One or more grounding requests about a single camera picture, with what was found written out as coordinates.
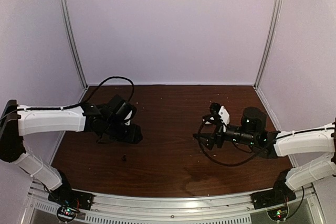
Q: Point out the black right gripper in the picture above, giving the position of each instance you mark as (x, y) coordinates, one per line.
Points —
(211, 138)

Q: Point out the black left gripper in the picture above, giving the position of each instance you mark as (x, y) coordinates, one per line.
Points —
(132, 136)

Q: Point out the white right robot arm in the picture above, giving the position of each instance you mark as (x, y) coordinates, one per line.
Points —
(272, 144)

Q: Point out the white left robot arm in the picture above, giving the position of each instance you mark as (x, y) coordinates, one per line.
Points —
(112, 119)

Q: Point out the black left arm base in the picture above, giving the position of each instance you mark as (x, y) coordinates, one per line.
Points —
(70, 201)

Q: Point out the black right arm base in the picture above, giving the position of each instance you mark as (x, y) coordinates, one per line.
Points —
(275, 199)

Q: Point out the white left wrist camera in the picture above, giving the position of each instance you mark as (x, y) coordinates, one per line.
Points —
(127, 119)

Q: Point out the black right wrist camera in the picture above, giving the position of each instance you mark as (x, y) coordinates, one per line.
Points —
(220, 115)

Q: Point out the aluminium front table rail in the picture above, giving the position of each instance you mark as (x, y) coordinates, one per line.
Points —
(231, 208)

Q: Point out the right aluminium corner post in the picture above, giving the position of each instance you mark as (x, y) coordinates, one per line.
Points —
(269, 41)

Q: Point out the aluminium corner post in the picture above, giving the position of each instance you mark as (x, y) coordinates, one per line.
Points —
(72, 43)
(269, 41)

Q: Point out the left aluminium corner post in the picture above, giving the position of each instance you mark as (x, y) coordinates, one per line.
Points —
(72, 43)

